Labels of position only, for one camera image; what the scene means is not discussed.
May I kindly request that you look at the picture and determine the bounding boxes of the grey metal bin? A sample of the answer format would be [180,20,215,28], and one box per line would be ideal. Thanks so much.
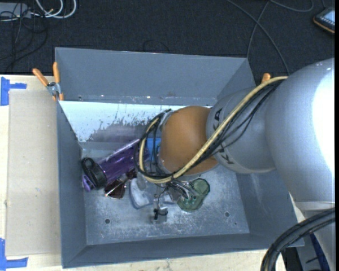
[54,47,305,268]

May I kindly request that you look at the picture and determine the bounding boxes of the green glass cup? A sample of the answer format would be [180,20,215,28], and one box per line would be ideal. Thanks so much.
[176,178,211,213]

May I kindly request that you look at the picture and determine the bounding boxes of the purple bottle with black cap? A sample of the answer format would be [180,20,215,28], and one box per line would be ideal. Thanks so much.
[81,138,141,192]

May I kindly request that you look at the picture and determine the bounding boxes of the red-brown sunglasses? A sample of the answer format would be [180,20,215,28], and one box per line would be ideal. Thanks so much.
[103,174,131,200]

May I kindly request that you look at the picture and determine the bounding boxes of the clear glass cup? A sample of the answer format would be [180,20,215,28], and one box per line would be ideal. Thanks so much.
[129,176,154,209]

